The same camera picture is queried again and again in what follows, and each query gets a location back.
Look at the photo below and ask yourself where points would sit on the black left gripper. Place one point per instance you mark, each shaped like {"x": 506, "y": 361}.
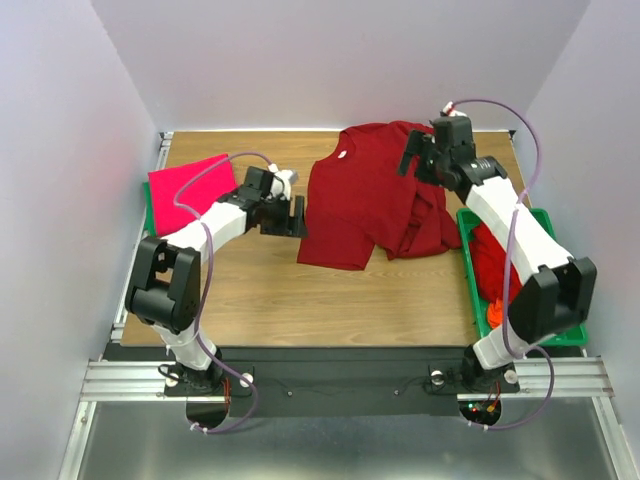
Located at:
{"x": 297, "y": 228}

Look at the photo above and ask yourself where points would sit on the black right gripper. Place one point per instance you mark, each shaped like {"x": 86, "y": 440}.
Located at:
{"x": 425, "y": 154}

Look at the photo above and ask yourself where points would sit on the dark red t-shirt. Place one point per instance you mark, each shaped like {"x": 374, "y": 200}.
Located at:
{"x": 357, "y": 201}

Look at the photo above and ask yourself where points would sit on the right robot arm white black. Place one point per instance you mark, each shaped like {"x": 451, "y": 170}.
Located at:
{"x": 556, "y": 287}

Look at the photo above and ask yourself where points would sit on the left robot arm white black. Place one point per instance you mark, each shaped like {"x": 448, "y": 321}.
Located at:
{"x": 171, "y": 275}

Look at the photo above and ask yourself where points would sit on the green plastic bin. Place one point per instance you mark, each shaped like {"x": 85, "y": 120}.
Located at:
{"x": 467, "y": 223}

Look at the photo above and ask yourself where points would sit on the red t-shirt in bin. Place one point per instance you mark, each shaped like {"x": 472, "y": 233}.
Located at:
{"x": 488, "y": 261}

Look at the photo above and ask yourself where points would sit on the folded pink t-shirt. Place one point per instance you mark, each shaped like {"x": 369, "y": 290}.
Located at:
{"x": 165, "y": 183}

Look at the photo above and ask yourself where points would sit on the folded green t-shirt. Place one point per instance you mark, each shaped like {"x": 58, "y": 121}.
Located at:
{"x": 149, "y": 222}

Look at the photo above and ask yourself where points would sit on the orange t-shirt in bin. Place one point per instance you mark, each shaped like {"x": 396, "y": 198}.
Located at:
{"x": 494, "y": 313}

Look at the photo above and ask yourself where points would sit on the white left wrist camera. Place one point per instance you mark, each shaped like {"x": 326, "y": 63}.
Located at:
{"x": 282, "y": 182}

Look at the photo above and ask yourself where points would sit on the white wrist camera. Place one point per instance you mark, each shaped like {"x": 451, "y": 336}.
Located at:
{"x": 282, "y": 182}
{"x": 450, "y": 110}

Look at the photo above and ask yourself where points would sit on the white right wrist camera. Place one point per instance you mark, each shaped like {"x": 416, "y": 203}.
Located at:
{"x": 450, "y": 110}

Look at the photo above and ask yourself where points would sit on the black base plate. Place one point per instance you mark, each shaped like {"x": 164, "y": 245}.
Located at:
{"x": 356, "y": 381}

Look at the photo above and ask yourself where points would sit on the aluminium frame rail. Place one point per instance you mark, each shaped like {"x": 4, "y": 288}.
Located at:
{"x": 577, "y": 377}

